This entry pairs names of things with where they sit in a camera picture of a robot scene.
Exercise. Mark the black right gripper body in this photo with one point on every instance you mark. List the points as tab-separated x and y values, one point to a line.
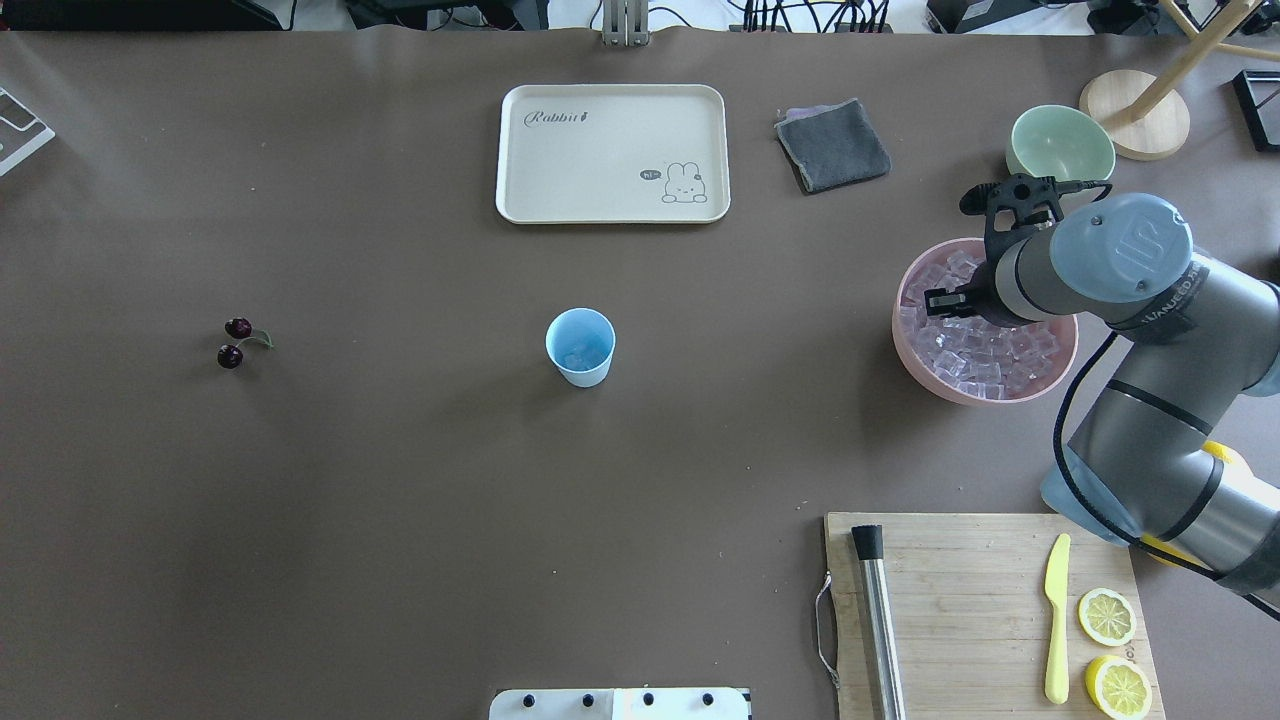
981	288

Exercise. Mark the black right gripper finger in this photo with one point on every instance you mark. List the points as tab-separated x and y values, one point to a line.
942	296
947	308

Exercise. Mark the dark cherries pair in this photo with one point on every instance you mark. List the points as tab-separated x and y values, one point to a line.
241	330

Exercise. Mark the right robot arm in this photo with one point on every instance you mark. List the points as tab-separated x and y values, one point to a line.
1201	334

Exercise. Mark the pink bowl of ice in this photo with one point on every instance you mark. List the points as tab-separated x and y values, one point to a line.
970	361

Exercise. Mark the wooden cup tree stand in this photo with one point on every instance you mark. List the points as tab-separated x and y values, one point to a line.
1144	116

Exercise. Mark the light blue cup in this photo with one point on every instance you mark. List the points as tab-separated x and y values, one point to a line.
582	327

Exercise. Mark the mint green bowl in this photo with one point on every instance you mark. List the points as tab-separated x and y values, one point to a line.
1062	142

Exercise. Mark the grey folded cloth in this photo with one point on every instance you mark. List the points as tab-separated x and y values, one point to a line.
832	145

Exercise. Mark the metal muddler black tip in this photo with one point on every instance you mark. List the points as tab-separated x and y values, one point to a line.
888	692

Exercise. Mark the yellow lemon upper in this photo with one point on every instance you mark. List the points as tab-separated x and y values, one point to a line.
1228	455

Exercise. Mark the yellow lemon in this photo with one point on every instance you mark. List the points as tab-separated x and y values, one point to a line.
1170	551
1228	455

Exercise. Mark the yellow plastic knife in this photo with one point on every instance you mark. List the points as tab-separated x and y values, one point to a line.
1055	589

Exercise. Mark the yellow lemon lower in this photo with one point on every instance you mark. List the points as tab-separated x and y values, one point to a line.
1170	551

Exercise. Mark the wooden cutting board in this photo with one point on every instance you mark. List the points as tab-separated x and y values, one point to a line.
972	625

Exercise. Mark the lemon slice inner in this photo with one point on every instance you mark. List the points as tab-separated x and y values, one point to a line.
1107	617

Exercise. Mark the black framed glass tray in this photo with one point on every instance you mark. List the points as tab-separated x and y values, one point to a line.
1256	92

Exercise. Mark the cream rabbit tray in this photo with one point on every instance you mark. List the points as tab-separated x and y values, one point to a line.
612	154

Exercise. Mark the lemon slice near edge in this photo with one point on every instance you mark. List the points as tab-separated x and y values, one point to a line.
1118	688

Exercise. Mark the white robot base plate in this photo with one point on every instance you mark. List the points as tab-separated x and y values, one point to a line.
623	703

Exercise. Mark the white wire cup rack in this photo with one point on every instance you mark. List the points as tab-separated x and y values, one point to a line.
22	133

